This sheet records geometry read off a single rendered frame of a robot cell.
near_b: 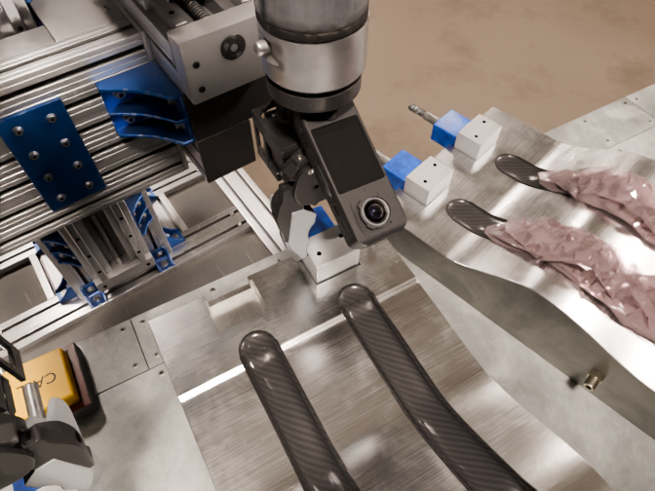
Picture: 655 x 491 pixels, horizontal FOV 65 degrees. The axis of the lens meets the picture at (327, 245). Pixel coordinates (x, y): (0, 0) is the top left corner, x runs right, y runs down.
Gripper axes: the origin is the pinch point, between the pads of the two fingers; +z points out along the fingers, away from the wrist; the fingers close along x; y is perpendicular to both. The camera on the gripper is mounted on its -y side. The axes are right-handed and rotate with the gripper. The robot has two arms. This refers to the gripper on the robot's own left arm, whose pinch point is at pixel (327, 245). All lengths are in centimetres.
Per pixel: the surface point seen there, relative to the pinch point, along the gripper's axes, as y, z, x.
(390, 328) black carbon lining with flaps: -9.9, 3.0, -1.5
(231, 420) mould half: -10.6, 2.9, 15.6
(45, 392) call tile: 2.8, 7.7, 31.0
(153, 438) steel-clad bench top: -5.5, 11.4, 23.5
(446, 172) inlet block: 4.3, 3.2, -19.1
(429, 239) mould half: -1.4, 5.9, -12.9
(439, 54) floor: 121, 91, -122
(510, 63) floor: 101, 91, -145
